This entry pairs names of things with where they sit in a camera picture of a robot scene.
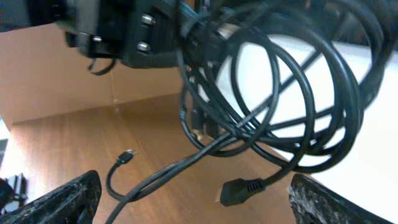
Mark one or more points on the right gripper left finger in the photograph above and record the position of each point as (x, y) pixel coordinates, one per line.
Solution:
(73, 202)

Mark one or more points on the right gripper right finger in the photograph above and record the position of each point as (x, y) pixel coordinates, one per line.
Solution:
(313, 203)

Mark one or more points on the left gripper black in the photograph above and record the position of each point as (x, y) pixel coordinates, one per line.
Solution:
(139, 32)

